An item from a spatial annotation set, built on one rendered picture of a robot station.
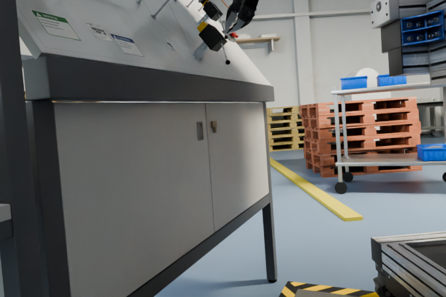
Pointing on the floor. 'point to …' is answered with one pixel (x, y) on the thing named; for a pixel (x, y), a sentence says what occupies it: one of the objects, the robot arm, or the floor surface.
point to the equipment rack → (15, 159)
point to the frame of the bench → (50, 251)
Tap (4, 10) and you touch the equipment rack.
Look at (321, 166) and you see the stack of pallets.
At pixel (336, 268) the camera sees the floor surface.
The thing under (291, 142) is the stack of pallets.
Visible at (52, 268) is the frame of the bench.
